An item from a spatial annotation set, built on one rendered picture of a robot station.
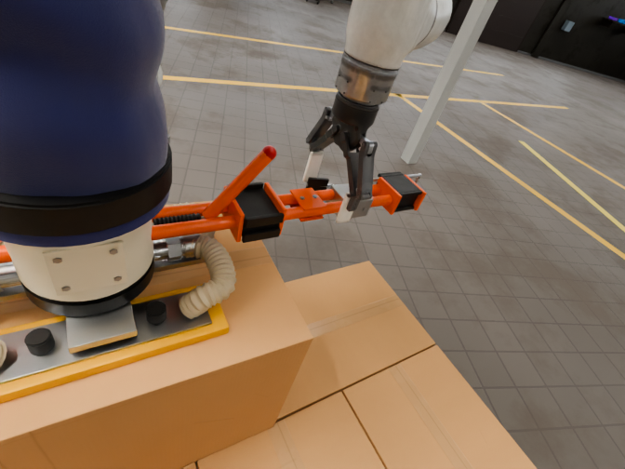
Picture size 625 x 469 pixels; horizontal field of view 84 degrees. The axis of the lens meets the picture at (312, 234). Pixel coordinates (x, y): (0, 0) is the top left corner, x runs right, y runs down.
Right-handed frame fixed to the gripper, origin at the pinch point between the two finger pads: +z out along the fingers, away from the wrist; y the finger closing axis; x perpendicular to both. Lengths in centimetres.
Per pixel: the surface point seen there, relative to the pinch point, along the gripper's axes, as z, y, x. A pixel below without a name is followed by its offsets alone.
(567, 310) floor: 107, 22, 219
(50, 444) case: 18, 21, -49
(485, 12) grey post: -25, -158, 232
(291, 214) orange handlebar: -0.2, 4.2, -10.1
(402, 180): -2.0, 0.2, 20.0
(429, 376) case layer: 53, 28, 39
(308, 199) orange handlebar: -1.1, 1.8, -5.5
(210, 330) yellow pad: 11.3, 15.4, -27.3
